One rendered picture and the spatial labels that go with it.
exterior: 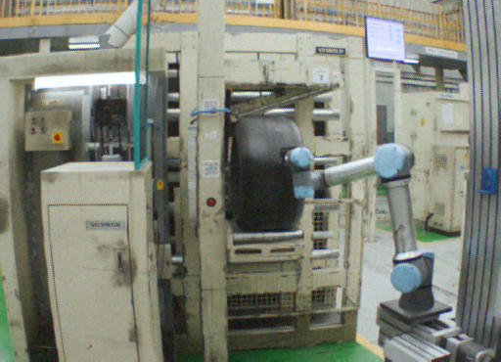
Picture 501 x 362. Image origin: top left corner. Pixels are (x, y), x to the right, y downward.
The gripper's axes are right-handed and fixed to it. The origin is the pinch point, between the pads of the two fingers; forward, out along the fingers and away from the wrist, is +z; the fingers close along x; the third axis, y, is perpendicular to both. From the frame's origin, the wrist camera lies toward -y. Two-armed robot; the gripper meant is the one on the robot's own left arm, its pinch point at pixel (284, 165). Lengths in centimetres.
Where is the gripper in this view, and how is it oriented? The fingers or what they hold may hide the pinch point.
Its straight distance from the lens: 233.8
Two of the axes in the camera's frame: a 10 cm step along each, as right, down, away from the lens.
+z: -1.4, 0.2, 9.9
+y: 0.0, -10.0, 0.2
